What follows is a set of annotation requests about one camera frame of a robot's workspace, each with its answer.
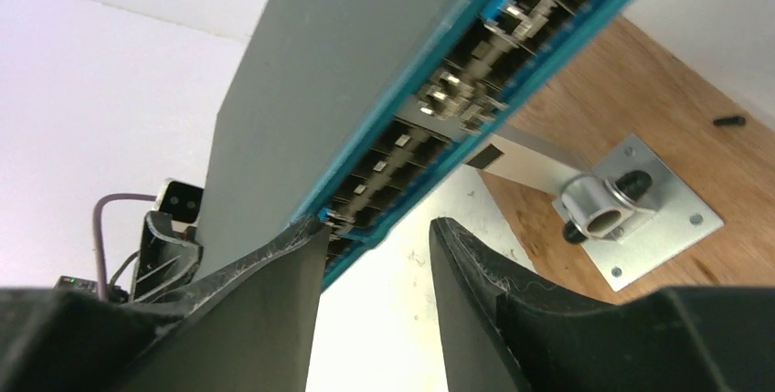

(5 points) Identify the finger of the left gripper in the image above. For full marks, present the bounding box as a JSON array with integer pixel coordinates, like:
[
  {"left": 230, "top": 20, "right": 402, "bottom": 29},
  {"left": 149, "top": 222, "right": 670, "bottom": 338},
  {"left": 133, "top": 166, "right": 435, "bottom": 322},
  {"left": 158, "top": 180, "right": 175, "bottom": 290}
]
[{"left": 130, "top": 211, "right": 203, "bottom": 303}]

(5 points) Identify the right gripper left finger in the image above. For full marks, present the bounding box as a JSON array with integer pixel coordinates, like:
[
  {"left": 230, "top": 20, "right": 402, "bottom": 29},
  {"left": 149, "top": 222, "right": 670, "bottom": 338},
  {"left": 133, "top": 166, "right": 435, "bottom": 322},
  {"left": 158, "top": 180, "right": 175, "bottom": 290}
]
[{"left": 114, "top": 217, "right": 330, "bottom": 391}]

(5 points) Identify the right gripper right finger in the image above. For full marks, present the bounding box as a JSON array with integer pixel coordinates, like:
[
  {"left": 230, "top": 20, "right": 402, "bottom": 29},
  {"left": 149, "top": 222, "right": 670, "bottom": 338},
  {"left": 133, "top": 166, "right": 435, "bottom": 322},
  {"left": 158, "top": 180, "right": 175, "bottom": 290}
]
[{"left": 429, "top": 217, "right": 630, "bottom": 391}]

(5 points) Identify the teal grey network switch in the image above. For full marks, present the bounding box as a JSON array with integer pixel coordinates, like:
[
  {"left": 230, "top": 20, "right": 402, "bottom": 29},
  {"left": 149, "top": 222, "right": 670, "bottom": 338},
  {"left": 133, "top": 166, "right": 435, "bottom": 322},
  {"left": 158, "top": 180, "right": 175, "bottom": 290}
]
[{"left": 196, "top": 0, "right": 632, "bottom": 284}]

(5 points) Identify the blue tab transceiver module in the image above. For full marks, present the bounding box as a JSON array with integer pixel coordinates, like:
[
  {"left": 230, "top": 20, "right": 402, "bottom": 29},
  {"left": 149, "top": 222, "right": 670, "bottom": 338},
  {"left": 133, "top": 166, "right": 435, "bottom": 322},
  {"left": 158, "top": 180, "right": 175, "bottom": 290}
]
[
  {"left": 480, "top": 0, "right": 558, "bottom": 47},
  {"left": 318, "top": 207, "right": 356, "bottom": 240}
]

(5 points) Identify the wooden base board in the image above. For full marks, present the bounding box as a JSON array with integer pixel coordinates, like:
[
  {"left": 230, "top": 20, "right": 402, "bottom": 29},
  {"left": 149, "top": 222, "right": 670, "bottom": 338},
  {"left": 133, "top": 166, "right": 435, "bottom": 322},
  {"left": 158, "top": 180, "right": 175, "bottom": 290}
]
[{"left": 478, "top": 16, "right": 775, "bottom": 307}]

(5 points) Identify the small black screw on board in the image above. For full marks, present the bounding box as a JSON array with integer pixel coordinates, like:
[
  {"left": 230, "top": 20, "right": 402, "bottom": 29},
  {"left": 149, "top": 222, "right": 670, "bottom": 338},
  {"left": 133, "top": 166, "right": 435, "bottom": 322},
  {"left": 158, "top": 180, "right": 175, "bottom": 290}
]
[{"left": 712, "top": 115, "right": 747, "bottom": 127}]

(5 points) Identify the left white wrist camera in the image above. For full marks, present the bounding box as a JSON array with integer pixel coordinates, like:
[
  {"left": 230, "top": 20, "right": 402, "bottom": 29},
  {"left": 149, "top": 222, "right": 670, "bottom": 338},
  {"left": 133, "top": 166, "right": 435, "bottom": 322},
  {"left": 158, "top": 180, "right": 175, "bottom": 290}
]
[{"left": 154, "top": 178, "right": 204, "bottom": 224}]

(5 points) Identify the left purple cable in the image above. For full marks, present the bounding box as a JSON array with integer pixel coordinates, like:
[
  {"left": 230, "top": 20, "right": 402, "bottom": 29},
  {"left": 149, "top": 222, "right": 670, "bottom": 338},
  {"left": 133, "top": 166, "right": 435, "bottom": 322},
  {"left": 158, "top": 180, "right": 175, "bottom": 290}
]
[{"left": 91, "top": 193, "right": 159, "bottom": 302}]

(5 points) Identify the metal switch mounting stand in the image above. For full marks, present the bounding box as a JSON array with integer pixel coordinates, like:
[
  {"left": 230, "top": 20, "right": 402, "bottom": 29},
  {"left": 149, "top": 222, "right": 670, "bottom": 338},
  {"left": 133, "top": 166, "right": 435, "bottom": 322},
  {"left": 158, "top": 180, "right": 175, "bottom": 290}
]
[{"left": 466, "top": 125, "right": 725, "bottom": 291}]

